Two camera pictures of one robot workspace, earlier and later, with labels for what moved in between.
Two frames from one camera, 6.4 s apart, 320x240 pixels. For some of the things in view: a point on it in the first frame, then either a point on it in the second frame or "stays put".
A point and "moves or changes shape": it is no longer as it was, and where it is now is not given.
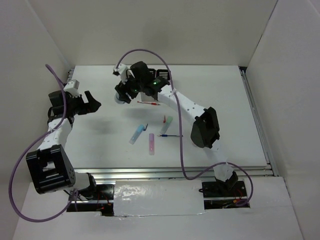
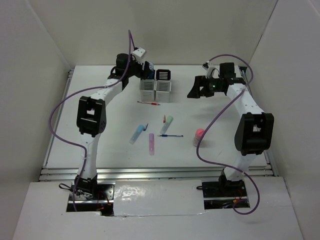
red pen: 149,103 stays put
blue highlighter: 136,134 stays put
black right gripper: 124,88 to 200,81
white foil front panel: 160,197 stays put
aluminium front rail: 169,173 stays put
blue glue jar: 117,100 moves or changes shape
